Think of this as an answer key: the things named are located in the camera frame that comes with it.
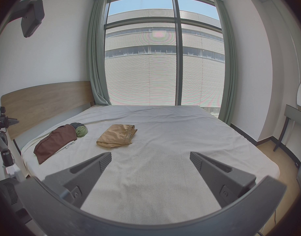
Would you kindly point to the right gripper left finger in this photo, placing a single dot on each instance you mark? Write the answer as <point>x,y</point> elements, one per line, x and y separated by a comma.
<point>79,178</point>

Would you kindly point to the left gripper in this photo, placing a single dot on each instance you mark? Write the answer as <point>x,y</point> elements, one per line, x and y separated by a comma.
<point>4,122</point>

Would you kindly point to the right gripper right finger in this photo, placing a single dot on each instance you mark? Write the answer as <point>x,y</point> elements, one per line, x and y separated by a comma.
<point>221,178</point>

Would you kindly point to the tan shorts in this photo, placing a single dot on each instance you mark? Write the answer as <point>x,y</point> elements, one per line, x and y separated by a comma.
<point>117,136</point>

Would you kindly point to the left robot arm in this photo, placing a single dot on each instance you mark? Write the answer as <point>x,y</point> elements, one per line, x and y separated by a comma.
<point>3,141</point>

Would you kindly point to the bed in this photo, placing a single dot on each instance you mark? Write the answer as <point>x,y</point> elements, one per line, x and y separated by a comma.
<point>177,144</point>

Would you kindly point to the white garment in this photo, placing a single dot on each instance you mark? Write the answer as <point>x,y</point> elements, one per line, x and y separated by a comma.
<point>65,147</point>

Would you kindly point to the brown garment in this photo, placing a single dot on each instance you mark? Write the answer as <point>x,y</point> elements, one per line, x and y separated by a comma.
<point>54,142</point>

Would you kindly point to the green garment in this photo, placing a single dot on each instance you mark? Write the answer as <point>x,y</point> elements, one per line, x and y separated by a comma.
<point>81,131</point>

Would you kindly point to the grey dressing table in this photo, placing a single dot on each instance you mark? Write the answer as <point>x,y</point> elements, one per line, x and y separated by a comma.
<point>294,114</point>

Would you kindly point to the grey-green curtain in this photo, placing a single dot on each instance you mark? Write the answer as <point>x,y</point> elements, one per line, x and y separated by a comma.
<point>226,70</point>
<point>96,53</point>

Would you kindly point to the window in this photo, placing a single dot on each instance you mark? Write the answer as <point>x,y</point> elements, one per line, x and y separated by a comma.
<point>153,70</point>

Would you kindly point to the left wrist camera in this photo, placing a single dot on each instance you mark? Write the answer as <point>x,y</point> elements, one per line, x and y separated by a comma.
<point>2,111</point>

